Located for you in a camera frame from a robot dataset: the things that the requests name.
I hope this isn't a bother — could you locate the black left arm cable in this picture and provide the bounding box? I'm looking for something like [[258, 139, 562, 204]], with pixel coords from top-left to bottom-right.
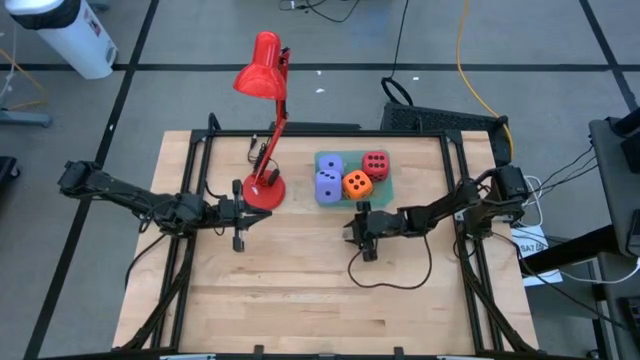
[[123, 232, 174, 291]]

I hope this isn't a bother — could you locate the teal translucent plastic bin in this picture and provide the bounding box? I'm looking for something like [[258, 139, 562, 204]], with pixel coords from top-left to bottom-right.
[[313, 149, 395, 209]]

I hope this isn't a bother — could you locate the orange foam die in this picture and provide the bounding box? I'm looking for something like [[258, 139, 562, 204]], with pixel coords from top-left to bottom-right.
[[341, 169, 375, 201]]

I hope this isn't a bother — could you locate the black aluminium table frame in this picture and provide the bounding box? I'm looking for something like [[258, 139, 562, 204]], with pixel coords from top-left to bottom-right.
[[119, 112, 541, 360]]

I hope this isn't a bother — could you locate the white trash can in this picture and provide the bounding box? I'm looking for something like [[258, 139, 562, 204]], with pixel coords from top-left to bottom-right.
[[3, 0, 119, 80]]

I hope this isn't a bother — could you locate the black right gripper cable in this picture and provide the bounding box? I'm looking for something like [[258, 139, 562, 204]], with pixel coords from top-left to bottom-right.
[[347, 234, 434, 292]]

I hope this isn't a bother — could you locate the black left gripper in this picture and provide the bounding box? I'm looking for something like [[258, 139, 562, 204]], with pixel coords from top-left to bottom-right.
[[217, 179, 274, 252]]

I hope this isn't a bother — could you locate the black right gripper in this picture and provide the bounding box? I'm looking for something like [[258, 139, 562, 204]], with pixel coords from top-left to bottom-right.
[[343, 200, 407, 262]]

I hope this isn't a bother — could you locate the black lamp power cable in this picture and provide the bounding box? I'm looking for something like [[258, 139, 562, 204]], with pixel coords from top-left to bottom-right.
[[247, 133, 281, 187]]

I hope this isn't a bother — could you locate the yellow cable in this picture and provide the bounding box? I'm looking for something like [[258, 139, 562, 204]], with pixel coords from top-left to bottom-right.
[[455, 0, 515, 161]]

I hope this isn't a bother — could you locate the black perforated metal case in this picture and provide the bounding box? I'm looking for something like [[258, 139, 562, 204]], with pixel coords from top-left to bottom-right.
[[379, 102, 514, 174]]

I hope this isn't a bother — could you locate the white paper sheet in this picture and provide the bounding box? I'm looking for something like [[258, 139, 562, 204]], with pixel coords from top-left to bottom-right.
[[509, 225, 564, 287]]

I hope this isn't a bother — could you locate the grey metal floor base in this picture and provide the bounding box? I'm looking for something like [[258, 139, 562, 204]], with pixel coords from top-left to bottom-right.
[[0, 108, 54, 129]]

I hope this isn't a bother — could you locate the black floor cable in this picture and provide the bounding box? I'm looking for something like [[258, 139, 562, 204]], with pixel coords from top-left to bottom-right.
[[380, 0, 415, 107]]

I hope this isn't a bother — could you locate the purple foam die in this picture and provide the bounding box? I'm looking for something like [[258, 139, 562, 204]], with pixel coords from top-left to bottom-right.
[[318, 154, 345, 176], [314, 169, 344, 206]]

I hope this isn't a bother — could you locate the red desk lamp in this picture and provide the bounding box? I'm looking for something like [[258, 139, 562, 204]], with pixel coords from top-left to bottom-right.
[[232, 30, 291, 212]]

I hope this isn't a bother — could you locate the grey side cart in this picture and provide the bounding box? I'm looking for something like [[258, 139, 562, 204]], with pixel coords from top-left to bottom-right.
[[588, 107, 640, 360]]

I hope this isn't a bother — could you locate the red foam die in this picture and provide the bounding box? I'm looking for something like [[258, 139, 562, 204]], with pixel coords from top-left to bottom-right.
[[361, 150, 391, 182]]

